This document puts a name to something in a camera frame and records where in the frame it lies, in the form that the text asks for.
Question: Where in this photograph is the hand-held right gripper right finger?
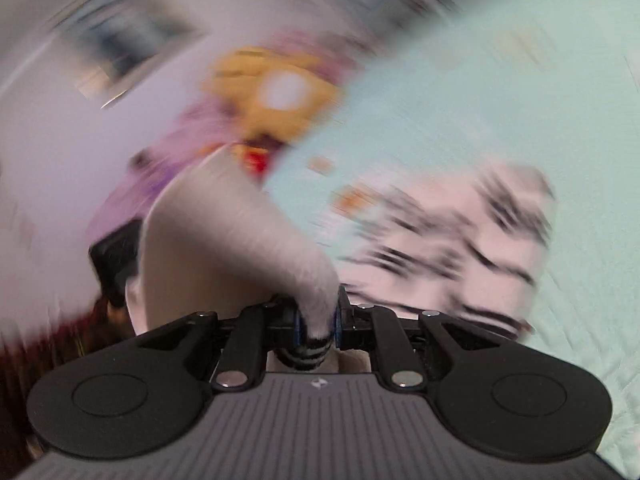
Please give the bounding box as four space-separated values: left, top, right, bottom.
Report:
333 285 501 392

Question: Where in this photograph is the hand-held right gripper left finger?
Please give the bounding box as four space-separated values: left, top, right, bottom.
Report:
137 297 301 392

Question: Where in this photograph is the pink black striped sweater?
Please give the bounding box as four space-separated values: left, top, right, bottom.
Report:
125 152 556 373

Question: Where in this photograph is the purple ruffled pillow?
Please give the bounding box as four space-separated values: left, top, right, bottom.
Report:
85 95 242 247

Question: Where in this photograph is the person's plaid clothing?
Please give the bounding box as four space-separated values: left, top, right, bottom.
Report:
0 300 137 466

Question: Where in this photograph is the red plush toy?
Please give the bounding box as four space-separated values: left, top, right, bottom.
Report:
227 142 282 174

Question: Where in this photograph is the yellow plush toy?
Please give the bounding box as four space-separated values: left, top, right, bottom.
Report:
202 46 347 147

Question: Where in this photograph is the mint bee print bedspread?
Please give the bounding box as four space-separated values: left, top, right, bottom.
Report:
260 0 640 466

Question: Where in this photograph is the framed wall picture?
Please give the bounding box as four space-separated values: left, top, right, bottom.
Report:
55 0 202 97

